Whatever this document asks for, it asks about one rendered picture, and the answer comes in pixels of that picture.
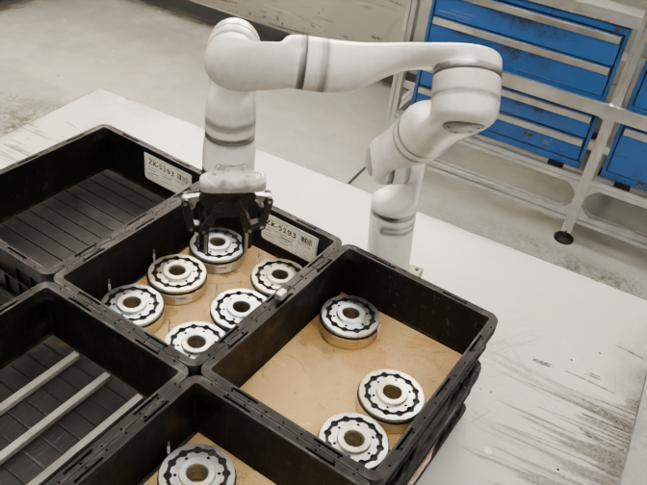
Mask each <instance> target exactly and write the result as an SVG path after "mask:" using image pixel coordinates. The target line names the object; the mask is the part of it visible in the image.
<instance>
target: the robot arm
mask: <svg viewBox="0 0 647 485"><path fill-rule="evenodd" d="M204 67H205V71H206V73H207V75H208V76H209V90H208V96H207V100H206V106H205V129H204V140H203V145H202V175H201V176H200V178H199V188H200V190H199V191H198V192H197V193H192V194H188V193H187V192H186V191H182V192H181V193H180V197H181V206H182V210H183V214H184V218H185V221H186V225H187V229H188V231H189V232H190V233H192V232H197V233H198V244H199V249H200V250H203V253H204V254H208V245H209V234H208V231H209V229H210V227H211V226H212V225H213V224H214V223H215V221H216V219H217V218H224V217H239V219H240V221H241V224H242V225H243V234H242V249H243V252H247V249H248V248H251V247H252V234H253V232H254V231H255V230H258V229H259V230H264V229H265V228H266V225H267V222H268V218H269V215H270V212H271V209H272V204H273V199H272V192H271V191H269V190H266V188H267V177H266V175H264V174H263V173H262V172H259V171H256V170H254V168H255V152H256V147H255V125H256V102H255V93H256V91H257V90H273V89H301V90H308V91H315V92H322V93H333V94H337V93H347V92H352V91H355V90H358V89H362V88H365V87H367V86H368V85H370V84H373V83H375V82H377V81H379V80H381V79H383V78H386V77H388V76H391V75H393V74H396V73H399V72H403V71H406V70H416V69H421V70H430V71H432V72H433V76H432V77H433V78H432V91H431V100H424V101H419V102H417V103H414V104H413V105H411V106H410V107H408V108H407V109H406V110H405V111H404V112H403V113H402V115H401V116H400V117H399V118H398V119H397V121H396V122H395V123H394V124H393V125H392V126H391V127H390V128H389V129H388V130H387V131H385V132H384V133H383V134H381V135H379V136H377V137H376V138H374V139H373V140H372V141H371V143H370V145H369V147H368V150H367V153H366V158H365V161H366V162H365V164H366V169H367V173H368V175H369V177H370V178H371V180H372V181H373V182H375V183H376V184H379V185H387V186H385V187H383V188H381V189H379V190H377V191H376V192H375V193H374V194H373V196H372V199H371V209H370V220H369V232H368V243H367V251H368V252H370V253H372V254H374V255H376V256H377V257H379V258H381V259H384V260H386V261H388V262H390V263H392V264H394V265H396V266H398V267H400V268H403V269H405V270H407V271H409V264H410V256H411V249H412V242H413V234H414V226H415V218H416V212H417V207H418V204H419V199H420V193H421V187H422V183H423V178H424V173H425V167H426V163H428V162H431V161H433V160H434V159H436V158H437V157H439V156H440V155H441V154H443V153H444V152H445V151H446V150H447V149H449V148H450V147H451V146H453V145H454V144H456V143H457V142H459V141H461V140H464V139H466V138H468V137H470V136H473V135H474V134H476V133H479V132H481V131H483V130H485V129H487V128H488V127H490V126H491V125H492V124H493V123H494V122H495V121H496V119H497V117H498V114H499V111H500V105H501V91H502V75H503V60H502V57H501V55H500V54H499V53H498V52H497V51H495V50H494V49H492V48H489V47H486V46H482V45H478V44H473V43H459V42H355V41H345V40H337V39H330V38H317V37H310V36H304V35H289V36H287V37H286V38H284V39H283V40H282V41H280V42H273V41H260V39H259V36H258V34H257V32H256V30H255V29H254V28H253V26H252V25H250V24H249V23H248V22H247V21H245V20H243V19H241V18H237V17H230V18H226V19H224V20H222V21H221V22H219V23H218V24H217V25H216V26H215V27H214V28H213V30H212V31H211V33H210V36H209V38H208V42H207V46H206V50H205V55H204ZM260 191H264V192H260ZM254 200H257V202H258V206H259V209H258V212H257V215H256V218H254V219H250V216H249V214H248V212H247V208H248V207H249V206H250V205H251V204H252V203H253V202H254ZM197 201H200V203H201V204H202V205H203V206H204V207H205V208H204V211H203V215H202V217H201V219H200V220H195V219H194V214H193V209H194V208H195V204H196V202H197Z"/></svg>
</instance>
